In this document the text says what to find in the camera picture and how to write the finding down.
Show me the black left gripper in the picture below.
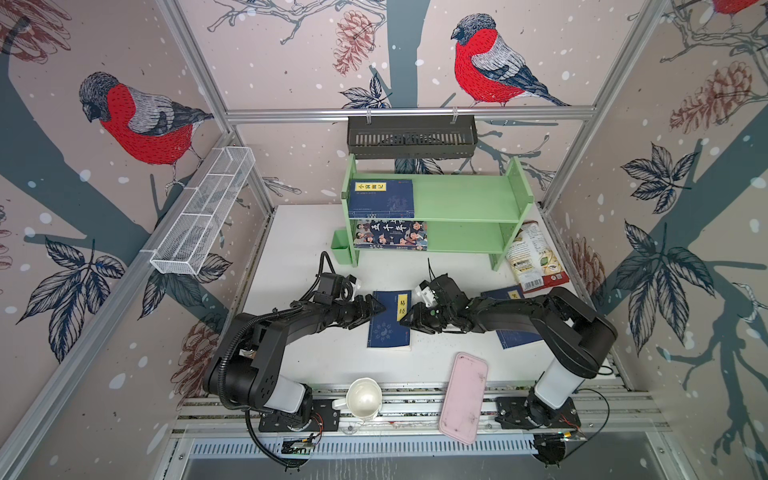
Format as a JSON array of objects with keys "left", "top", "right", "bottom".
[{"left": 331, "top": 293, "right": 386, "bottom": 328}]

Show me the green wooden shelf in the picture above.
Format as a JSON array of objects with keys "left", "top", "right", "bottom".
[{"left": 331, "top": 155, "right": 534, "bottom": 271}]

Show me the white wire mesh basket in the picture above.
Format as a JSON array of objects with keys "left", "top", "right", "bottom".
[{"left": 150, "top": 146, "right": 255, "bottom": 275}]

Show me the white ceramic mug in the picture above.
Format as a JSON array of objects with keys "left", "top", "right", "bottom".
[{"left": 332, "top": 378, "right": 383, "bottom": 421}]

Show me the snack bag red white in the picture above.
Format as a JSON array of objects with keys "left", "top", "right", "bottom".
[{"left": 506, "top": 221, "right": 570, "bottom": 293}]

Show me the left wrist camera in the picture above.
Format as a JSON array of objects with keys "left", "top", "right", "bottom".
[{"left": 312, "top": 273, "right": 357, "bottom": 305}]

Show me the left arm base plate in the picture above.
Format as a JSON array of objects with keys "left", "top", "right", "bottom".
[{"left": 258, "top": 399, "right": 341, "bottom": 433}]

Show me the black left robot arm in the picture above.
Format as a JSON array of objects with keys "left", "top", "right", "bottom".
[{"left": 202, "top": 295, "right": 386, "bottom": 417}]

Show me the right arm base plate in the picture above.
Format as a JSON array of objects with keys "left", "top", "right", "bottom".
[{"left": 495, "top": 396, "right": 581, "bottom": 430}]

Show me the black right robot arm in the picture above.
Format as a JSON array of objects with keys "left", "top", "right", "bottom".
[{"left": 401, "top": 287, "right": 618, "bottom": 428}]

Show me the black hanging basket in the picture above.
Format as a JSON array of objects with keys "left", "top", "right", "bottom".
[{"left": 347, "top": 115, "right": 478, "bottom": 160}]

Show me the colourful cartoon cover book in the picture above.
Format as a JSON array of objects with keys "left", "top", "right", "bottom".
[{"left": 353, "top": 220, "right": 428, "bottom": 251}]

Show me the pink rectangular tray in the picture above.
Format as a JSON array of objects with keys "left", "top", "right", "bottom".
[{"left": 438, "top": 352, "right": 489, "bottom": 445}]

